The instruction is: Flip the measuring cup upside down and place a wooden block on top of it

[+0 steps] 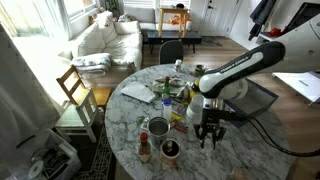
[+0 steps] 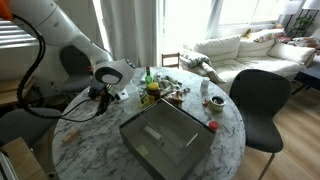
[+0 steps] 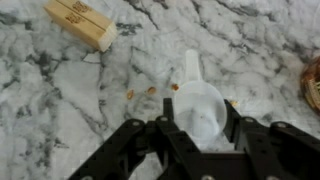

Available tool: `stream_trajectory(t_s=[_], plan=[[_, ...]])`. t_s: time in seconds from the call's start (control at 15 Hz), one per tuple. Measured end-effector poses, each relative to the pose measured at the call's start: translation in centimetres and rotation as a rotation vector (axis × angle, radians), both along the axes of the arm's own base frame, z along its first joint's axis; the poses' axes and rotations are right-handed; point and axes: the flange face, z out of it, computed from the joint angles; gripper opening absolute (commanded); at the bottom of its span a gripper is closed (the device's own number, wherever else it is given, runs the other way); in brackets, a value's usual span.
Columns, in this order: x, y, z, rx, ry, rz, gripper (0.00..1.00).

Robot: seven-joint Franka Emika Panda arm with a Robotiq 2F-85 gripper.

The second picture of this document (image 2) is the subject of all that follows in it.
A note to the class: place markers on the red round lid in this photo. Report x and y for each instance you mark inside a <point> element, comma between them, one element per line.
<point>213,125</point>

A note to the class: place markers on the wooden chair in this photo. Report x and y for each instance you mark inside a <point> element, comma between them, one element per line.
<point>170,60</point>

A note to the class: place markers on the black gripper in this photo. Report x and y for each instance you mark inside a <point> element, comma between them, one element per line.
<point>100,92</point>

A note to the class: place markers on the floral cushion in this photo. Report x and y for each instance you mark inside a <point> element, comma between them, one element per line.
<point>270,35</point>

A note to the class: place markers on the black plant stand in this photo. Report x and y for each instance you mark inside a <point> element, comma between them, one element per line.
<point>301,23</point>

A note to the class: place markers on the large clear plastic pitcher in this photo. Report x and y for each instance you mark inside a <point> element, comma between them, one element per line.
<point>133,103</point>

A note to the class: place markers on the light wooden board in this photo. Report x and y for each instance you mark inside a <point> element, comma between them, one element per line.
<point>23,163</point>

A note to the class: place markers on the yellow plush toy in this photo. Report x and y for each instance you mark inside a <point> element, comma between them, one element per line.
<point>247,32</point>

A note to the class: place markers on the light wooden block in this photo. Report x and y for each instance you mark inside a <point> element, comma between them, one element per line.
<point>70,136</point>

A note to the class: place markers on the small white pill bottle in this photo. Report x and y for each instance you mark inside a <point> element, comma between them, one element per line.
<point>205,85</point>

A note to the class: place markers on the folded grey blanket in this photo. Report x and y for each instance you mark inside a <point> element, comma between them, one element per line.
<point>200,65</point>

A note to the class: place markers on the patterned throw blanket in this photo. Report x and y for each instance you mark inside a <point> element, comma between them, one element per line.
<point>305,42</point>

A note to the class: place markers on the dark grey office chair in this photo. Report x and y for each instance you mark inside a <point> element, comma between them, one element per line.
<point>71,63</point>

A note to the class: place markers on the green bottle red cap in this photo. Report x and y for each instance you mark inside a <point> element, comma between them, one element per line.
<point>148,78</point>

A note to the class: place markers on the wooden desk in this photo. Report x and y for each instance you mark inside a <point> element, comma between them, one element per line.
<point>13,90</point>

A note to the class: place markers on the white window blinds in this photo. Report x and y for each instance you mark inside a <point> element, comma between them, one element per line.
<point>13,36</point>

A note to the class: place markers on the hot sauce bottle red cap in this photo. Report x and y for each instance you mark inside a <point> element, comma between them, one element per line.
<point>90,68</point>

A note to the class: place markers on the yellow lid jar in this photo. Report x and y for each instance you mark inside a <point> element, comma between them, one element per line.
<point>153,91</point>

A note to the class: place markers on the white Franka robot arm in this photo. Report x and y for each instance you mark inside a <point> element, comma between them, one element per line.
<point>56,25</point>

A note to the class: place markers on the brown snack packet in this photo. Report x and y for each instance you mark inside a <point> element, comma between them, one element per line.
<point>175,97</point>

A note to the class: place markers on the grey padded office chair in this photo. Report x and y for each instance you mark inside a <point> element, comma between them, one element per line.
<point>26,125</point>

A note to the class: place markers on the white paper roll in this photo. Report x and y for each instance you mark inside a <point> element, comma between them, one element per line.
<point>152,132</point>

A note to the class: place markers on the small red candy wrapper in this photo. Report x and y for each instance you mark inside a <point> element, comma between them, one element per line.
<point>205,102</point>

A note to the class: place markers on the white sofa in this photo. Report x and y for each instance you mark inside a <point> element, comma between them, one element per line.
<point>260,56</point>

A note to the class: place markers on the black coffee table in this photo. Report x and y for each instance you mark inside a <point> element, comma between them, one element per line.
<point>308,76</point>

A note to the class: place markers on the white curtain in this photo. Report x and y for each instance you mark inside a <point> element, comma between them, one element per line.
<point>130,33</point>

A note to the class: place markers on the dark shell dining chair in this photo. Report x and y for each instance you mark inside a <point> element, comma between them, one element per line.
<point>260,100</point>

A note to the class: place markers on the dark open cardboard box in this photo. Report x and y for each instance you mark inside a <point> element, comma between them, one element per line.
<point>166,143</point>

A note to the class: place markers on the crumpled cloth on plate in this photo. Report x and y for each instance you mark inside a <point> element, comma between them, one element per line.
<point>168,83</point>

